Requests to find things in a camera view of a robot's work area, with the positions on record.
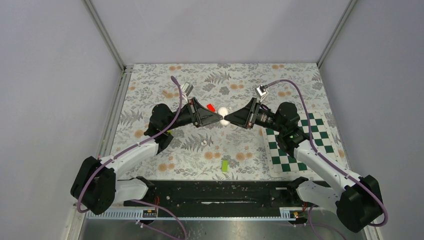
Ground white oval earbud charging case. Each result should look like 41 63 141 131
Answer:
217 107 230 127

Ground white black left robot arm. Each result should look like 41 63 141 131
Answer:
70 97 223 215

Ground red toy brick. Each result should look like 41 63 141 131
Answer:
206 104 216 112

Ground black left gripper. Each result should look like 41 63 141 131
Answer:
165 97 224 131

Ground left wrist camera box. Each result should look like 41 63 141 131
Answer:
181 82 194 97

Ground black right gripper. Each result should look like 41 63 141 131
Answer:
224 97 285 133

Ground green white checkerboard mat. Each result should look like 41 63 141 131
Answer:
262 109 344 180

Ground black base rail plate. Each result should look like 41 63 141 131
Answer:
143 180 312 218

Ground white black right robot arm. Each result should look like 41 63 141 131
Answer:
222 98 388 233

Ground floral patterned table mat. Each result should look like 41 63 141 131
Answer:
111 63 348 181

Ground green toy brick lower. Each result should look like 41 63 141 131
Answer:
221 160 229 173

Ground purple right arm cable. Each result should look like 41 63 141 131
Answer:
264 78 389 240

